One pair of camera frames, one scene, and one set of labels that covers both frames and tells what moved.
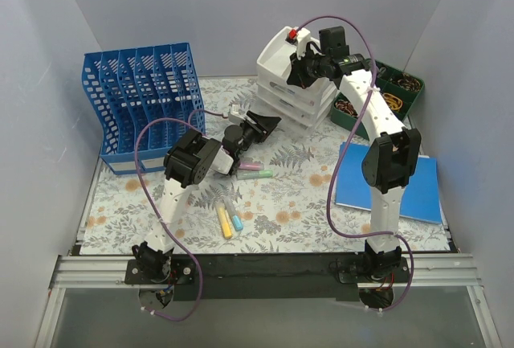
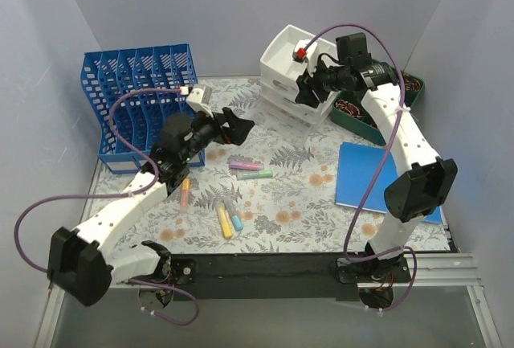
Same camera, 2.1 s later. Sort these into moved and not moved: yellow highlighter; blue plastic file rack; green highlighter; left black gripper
Moved: left black gripper
Not moved: green highlighter; yellow highlighter; blue plastic file rack
